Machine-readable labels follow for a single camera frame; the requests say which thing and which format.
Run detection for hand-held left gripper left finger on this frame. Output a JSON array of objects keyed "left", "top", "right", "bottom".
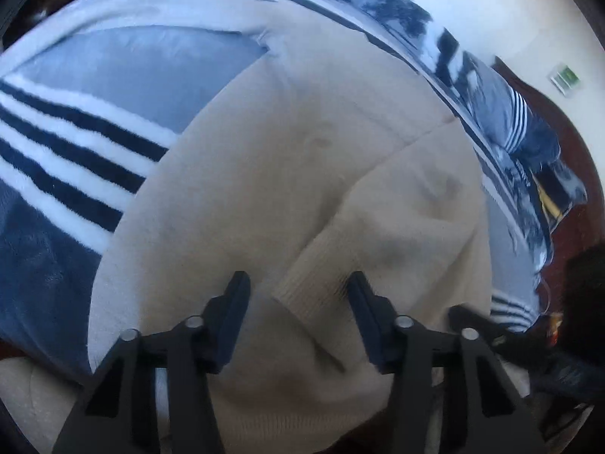
[{"left": 52, "top": 271, "right": 251, "bottom": 454}]

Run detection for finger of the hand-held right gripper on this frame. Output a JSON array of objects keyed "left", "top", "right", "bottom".
[{"left": 448, "top": 305, "right": 521, "bottom": 356}]

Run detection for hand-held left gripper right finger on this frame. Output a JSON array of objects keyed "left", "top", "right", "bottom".
[{"left": 349, "top": 271, "right": 549, "bottom": 454}]

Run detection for cream knit sweater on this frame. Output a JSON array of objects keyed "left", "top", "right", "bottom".
[{"left": 87, "top": 0, "right": 495, "bottom": 454}]

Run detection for off-white fuzzy cloth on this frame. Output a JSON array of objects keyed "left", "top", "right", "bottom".
[{"left": 0, "top": 354, "right": 100, "bottom": 454}]

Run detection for blue white striped blanket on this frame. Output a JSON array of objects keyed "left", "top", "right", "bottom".
[{"left": 0, "top": 0, "right": 589, "bottom": 379}]

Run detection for green white wall plate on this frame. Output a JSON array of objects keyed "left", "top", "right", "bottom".
[{"left": 548, "top": 63, "right": 583, "bottom": 98}]

